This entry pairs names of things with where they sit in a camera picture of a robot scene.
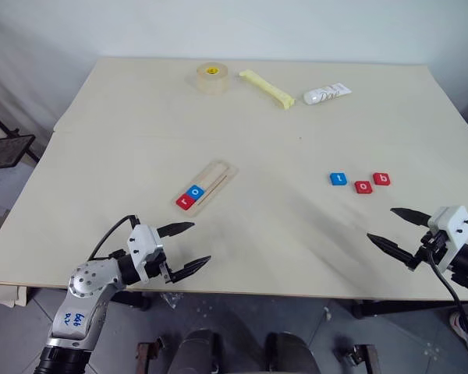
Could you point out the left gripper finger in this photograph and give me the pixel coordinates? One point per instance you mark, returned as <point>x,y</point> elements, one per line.
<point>175,229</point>
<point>191,268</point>

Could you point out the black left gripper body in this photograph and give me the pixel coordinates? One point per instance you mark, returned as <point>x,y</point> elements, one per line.
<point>156,267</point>

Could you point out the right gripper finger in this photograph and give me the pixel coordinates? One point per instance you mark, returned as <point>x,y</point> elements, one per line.
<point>392,247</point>
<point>411,215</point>

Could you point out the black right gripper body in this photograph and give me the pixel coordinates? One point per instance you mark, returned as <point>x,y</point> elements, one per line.
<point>429,243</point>

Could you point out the red letter tile b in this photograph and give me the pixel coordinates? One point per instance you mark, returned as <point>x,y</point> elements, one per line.
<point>382,178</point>

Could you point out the red letter tile o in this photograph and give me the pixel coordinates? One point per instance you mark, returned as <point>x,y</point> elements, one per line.
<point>363,187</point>

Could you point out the wooden letter tray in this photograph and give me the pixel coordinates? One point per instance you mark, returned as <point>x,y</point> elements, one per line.
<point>218,177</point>

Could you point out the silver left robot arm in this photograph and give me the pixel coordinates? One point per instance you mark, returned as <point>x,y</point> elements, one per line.
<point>87,280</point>

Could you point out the blue letter tile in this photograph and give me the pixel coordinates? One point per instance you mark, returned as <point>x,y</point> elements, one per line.
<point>196,191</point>
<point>338,179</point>

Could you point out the dark rounded shape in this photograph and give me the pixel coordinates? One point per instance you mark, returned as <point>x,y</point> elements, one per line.
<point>290,356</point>
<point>197,354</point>

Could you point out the red white sneaker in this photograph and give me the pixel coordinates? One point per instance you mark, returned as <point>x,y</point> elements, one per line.
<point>458,325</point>

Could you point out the white cream tube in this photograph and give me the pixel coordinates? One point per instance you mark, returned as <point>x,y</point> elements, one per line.
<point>323,95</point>

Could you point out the beige tape roll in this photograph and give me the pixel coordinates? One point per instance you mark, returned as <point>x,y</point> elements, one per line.
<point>214,83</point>

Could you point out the white foam panel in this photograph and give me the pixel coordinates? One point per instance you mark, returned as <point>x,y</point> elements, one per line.
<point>4,296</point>

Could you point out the yellow plastic tool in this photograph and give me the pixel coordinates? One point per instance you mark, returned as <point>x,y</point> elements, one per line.
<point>265,87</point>

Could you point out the black tablet screen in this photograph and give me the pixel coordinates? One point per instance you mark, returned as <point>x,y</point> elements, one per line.
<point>6,150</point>

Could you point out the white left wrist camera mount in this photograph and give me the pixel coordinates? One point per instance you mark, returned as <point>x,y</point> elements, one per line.
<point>140,243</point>

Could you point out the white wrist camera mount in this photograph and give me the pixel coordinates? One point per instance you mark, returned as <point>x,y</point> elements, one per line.
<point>140,243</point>
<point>458,224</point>

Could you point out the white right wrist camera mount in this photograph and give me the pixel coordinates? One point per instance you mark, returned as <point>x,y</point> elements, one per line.
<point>458,224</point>

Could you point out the black table frame bar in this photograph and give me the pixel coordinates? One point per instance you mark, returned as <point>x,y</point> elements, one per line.
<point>130,300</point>
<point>405,309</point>

